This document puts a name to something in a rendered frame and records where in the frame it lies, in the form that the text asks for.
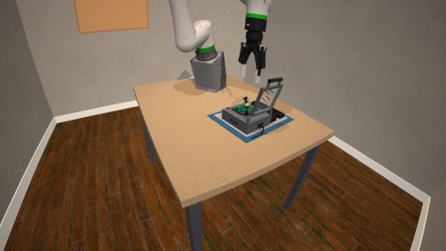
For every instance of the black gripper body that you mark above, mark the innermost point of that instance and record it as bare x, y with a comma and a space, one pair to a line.
254, 38

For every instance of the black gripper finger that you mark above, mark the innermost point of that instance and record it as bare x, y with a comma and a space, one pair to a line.
244, 55
259, 56

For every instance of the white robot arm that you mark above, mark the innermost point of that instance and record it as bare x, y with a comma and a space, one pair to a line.
189, 35

